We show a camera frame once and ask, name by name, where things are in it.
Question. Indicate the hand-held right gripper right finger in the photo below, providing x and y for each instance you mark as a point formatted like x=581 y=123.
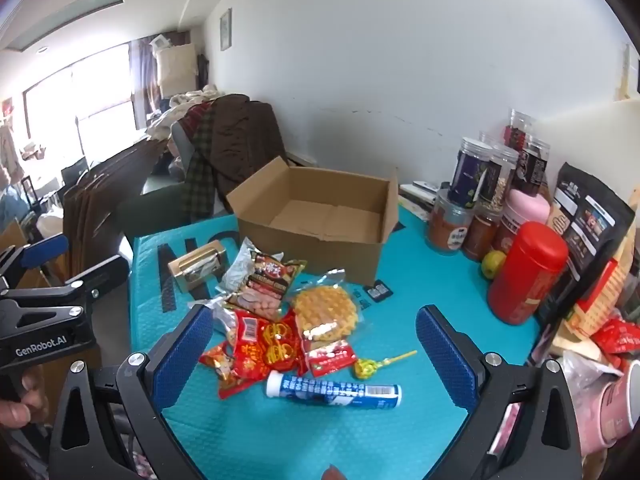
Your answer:
x=445 y=355

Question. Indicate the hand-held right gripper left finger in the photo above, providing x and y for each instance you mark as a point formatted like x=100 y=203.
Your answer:
x=180 y=355

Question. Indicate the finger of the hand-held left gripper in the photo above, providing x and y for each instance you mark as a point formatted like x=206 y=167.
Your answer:
x=45 y=251
x=102 y=275

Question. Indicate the small red gold packet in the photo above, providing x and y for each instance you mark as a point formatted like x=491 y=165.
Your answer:
x=215 y=360

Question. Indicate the long red snack packet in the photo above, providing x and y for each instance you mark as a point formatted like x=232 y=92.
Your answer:
x=245 y=355

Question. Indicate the gold window box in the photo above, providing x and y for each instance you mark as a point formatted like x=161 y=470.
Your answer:
x=197 y=286

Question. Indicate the yellow lollipop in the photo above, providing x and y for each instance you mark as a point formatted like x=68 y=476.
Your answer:
x=365 y=367

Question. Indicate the red packet with gold circles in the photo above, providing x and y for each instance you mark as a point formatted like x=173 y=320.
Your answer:
x=277 y=345

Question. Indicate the white printed snack packet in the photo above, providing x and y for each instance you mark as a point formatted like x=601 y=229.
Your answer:
x=240 y=262

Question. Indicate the green red snack packet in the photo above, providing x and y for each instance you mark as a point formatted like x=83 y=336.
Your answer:
x=265 y=280

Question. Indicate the waffle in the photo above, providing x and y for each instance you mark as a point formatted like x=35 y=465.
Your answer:
x=325 y=310

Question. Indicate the brown cardboard box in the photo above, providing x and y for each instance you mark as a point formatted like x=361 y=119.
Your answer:
x=310 y=255

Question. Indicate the person's left hand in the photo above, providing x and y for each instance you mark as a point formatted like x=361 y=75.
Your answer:
x=20 y=410

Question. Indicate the person's right hand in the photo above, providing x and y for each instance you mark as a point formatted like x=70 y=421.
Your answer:
x=334 y=474

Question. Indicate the stack of cardboard sheets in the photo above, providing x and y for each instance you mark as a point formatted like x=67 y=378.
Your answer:
x=100 y=195

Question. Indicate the grey chair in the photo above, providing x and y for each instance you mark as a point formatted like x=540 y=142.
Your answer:
x=155 y=210

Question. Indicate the small black sachet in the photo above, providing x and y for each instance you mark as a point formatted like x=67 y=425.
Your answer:
x=378 y=291

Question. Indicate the green fruit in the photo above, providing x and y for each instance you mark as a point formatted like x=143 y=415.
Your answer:
x=492 y=262

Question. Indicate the red canister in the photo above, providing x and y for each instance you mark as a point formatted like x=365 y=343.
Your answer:
x=525 y=275

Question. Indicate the red sachet with white label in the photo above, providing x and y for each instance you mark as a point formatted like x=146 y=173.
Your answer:
x=330 y=360

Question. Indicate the brown powder jar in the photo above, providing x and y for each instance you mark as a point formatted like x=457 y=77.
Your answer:
x=480 y=235

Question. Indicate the orange powder jar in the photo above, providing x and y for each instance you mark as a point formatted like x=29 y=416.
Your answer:
x=447 y=227

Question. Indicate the green plaid cloth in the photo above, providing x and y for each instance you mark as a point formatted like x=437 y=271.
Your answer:
x=200 y=170

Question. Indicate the window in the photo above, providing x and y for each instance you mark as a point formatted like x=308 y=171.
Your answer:
x=100 y=100

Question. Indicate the orange box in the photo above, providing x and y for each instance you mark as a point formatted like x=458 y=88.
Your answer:
x=600 y=300

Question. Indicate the pink canister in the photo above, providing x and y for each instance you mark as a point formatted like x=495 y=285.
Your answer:
x=525 y=210

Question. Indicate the white flat device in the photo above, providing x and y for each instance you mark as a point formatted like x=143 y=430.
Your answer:
x=420 y=189

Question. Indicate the red foil packet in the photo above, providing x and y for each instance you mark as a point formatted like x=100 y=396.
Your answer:
x=617 y=337

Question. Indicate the pile of clothes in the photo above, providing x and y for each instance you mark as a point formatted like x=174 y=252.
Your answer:
x=170 y=110

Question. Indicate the purple label clear jar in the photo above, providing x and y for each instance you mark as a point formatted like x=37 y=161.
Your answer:
x=467 y=175

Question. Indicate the pink cup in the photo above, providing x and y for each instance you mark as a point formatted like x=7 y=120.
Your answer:
x=620 y=405

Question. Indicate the clear jar of nuts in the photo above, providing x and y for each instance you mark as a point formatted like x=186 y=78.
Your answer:
x=500 y=180

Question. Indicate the black stand-up pouch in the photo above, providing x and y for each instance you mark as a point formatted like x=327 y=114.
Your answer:
x=590 y=230

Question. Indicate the brown jacket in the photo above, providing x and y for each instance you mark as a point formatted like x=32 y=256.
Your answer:
x=245 y=140

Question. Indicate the purple curtain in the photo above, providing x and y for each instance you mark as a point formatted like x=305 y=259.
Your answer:
x=142 y=75

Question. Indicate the black label clear jar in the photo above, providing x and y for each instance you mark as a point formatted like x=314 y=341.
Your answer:
x=532 y=165

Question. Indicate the clear jar with red contents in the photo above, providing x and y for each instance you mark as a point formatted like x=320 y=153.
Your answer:
x=517 y=127

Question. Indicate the small wall picture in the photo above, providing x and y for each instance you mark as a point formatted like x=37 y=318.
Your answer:
x=226 y=30

